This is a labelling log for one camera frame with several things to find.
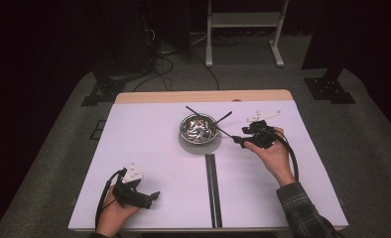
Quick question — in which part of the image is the person's right hand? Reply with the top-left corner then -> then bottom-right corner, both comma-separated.
243,128 -> 297,187

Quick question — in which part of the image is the person's left hand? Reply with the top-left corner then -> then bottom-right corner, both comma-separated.
96,187 -> 142,237

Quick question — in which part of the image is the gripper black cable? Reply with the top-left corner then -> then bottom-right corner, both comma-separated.
266,127 -> 301,183
94,168 -> 128,232

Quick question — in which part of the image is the bundle of black cables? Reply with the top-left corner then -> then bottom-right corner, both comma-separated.
212,34 -> 245,48

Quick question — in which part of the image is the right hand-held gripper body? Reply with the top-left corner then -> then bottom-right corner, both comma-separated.
246,109 -> 282,149

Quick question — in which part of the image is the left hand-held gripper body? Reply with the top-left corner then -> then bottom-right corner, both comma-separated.
112,162 -> 144,208

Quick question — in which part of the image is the black stand base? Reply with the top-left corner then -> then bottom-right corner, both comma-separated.
80,70 -> 128,107
303,67 -> 356,105

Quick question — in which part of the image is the black floor cable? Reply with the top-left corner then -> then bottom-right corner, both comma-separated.
132,56 -> 175,92
191,51 -> 221,91

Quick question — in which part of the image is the white table mat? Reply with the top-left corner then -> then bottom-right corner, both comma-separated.
67,100 -> 349,231

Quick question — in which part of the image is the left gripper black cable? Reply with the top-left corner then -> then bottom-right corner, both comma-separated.
94,168 -> 128,232

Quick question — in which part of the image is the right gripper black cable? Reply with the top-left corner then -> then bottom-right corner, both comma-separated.
266,127 -> 301,183

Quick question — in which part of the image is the white metal stand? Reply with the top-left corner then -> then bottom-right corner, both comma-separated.
204,0 -> 290,68

